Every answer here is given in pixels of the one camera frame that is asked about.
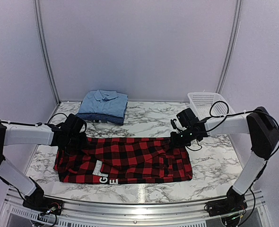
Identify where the red black plaid shirt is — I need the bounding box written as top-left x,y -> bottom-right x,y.
53,137 -> 192,185

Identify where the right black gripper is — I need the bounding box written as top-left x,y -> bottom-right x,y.
169,127 -> 197,148

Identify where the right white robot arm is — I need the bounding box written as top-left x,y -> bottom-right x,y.
170,106 -> 279,212

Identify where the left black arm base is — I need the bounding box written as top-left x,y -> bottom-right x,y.
22,182 -> 63,216

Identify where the aluminium front rail frame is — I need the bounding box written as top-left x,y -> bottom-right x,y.
0,189 -> 272,227

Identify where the white plastic basket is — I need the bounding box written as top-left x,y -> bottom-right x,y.
187,92 -> 235,120

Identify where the left aluminium corner post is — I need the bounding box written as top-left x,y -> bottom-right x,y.
33,0 -> 61,105

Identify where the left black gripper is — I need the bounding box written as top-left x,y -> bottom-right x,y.
66,132 -> 88,152

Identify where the right aluminium corner post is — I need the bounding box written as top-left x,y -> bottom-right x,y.
216,0 -> 243,94

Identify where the aluminium corner post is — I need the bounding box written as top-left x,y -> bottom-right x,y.
216,0 -> 243,94
33,0 -> 61,105

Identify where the light blue folded shirt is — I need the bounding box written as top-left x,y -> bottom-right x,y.
78,89 -> 128,118

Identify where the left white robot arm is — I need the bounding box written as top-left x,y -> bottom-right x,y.
0,114 -> 87,210

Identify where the blue checked folded shirt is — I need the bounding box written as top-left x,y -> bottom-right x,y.
76,111 -> 126,125

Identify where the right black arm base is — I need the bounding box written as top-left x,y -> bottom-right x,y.
204,186 -> 247,217

